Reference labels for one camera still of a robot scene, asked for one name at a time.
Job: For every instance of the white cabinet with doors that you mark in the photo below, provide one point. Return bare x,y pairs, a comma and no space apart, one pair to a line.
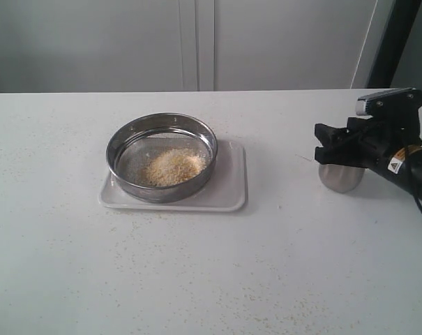
80,46

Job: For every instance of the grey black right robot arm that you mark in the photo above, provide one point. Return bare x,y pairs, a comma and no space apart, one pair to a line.
407,175

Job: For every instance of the stainless steel cup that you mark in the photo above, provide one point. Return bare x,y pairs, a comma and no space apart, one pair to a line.
340,178

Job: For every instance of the round steel mesh sieve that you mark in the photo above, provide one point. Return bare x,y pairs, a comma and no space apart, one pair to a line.
132,147

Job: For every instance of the white rectangular plastic tray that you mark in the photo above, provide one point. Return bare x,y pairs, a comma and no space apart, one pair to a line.
226,191

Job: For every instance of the dark vertical post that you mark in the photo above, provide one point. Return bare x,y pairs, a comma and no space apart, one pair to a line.
399,59

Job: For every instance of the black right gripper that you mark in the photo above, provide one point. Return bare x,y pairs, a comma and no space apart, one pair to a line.
374,142

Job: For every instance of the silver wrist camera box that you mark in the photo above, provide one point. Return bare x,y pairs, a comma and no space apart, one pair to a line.
371,104

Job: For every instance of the yellow and white grain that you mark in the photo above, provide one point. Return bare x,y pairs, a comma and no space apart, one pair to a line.
173,167

